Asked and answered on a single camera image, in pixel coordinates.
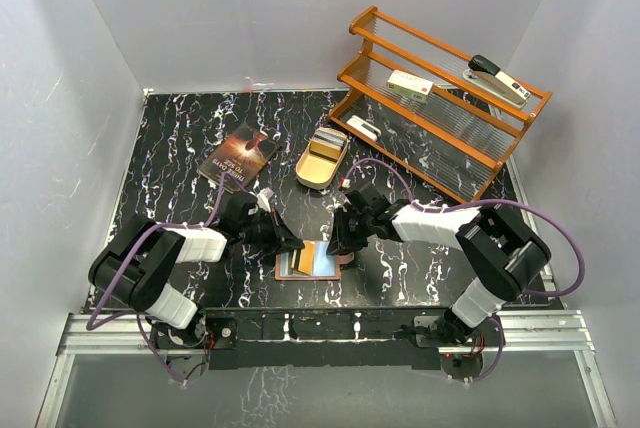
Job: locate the small white black device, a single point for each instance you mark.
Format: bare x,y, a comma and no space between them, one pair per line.
364,127

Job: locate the orange wooden shelf rack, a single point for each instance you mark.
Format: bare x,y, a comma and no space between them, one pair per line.
460,138

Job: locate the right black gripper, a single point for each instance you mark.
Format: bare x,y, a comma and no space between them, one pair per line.
341,241

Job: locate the black front mounting rail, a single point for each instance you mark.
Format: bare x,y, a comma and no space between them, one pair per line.
420,340

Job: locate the white staples box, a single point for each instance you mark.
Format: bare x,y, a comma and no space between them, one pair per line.
409,86

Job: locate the credit card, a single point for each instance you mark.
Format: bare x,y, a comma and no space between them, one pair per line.
291,263

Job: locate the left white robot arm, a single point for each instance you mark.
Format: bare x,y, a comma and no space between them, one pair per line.
135,267

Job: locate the dark paperback book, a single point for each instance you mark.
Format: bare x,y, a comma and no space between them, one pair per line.
242,155

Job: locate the beige oval card tray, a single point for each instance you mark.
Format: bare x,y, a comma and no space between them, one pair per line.
319,163

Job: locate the gold magnetic stripe card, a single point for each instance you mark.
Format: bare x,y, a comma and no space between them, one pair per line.
307,258

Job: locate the black beige stapler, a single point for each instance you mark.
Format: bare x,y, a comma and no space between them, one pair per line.
489,77

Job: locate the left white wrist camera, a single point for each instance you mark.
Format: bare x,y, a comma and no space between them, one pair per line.
264,199

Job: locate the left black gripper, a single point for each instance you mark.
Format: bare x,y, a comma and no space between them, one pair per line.
282,239

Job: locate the pink leather card holder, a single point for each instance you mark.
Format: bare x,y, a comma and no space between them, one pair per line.
326,267

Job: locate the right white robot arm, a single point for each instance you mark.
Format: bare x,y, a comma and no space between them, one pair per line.
503,252

